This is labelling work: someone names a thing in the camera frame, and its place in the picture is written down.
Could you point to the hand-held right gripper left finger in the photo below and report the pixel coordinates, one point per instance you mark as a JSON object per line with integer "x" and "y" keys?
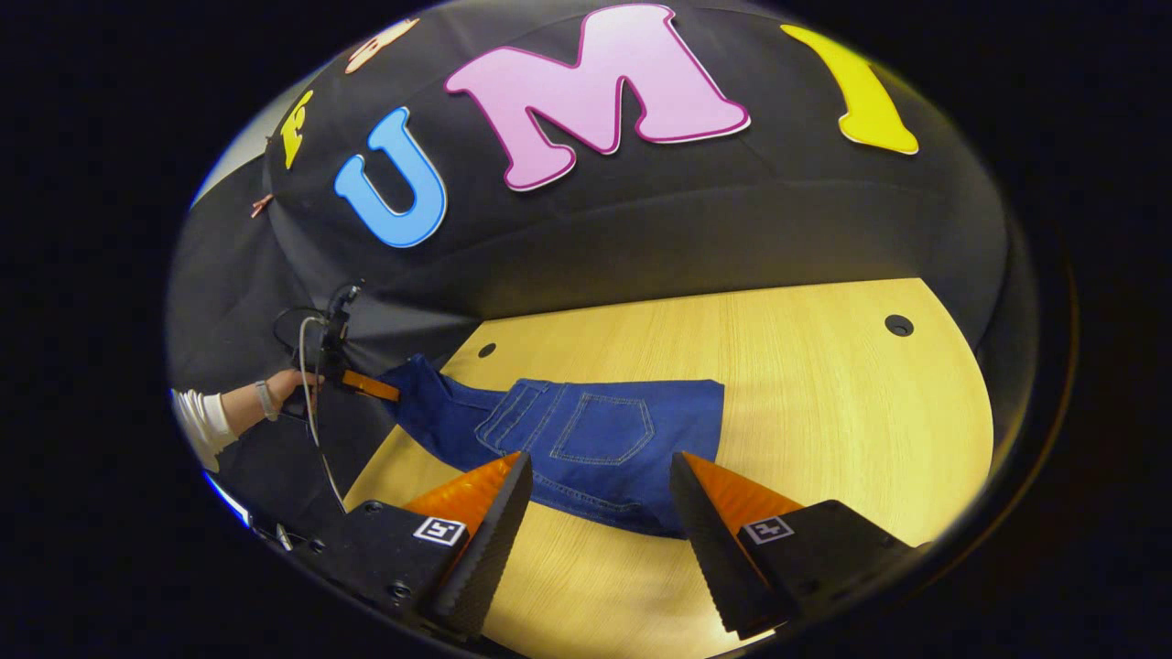
{"x": 485, "y": 558}

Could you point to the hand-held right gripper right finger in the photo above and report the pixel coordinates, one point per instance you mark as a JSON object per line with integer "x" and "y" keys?
{"x": 714, "y": 549}

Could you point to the black backdrop cloth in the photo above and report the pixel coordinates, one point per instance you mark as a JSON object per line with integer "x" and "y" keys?
{"x": 641, "y": 220}

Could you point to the blue denim jeans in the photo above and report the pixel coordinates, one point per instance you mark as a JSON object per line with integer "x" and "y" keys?
{"x": 604, "y": 430}

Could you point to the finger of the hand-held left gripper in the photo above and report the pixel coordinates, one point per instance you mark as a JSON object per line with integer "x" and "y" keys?
{"x": 371, "y": 385}

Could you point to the grey wristwatch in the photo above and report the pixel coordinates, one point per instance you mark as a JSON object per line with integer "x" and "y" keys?
{"x": 267, "y": 400}

